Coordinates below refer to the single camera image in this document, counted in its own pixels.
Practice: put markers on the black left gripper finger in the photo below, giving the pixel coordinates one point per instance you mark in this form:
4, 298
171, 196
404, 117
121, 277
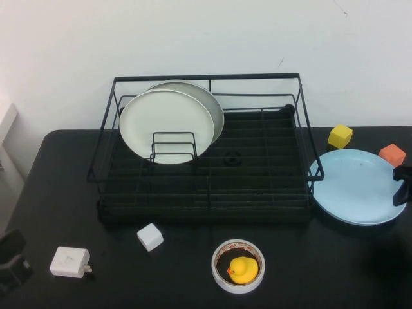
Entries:
14, 273
11, 244

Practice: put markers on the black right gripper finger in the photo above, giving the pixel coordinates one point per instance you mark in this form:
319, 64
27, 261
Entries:
405, 194
404, 174

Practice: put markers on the light blue round plate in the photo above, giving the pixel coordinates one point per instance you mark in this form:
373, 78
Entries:
354, 186

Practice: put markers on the orange cube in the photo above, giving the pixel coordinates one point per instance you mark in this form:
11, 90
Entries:
391, 155

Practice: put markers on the white plug charger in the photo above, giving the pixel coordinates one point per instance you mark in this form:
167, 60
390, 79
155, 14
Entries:
69, 261

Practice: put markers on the yellow cube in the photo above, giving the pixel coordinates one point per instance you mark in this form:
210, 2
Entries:
340, 136

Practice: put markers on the white cabinet edge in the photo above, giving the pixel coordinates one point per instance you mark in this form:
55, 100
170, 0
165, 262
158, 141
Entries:
8, 119

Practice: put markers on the white cube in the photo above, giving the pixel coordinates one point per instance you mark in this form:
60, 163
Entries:
149, 236

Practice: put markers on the black drip tray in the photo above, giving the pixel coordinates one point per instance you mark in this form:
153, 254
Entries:
251, 216

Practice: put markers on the yellow rubber duck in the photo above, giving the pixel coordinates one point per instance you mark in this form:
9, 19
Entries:
243, 270

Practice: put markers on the white tape roll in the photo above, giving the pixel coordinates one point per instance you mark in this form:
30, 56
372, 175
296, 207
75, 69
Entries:
217, 277

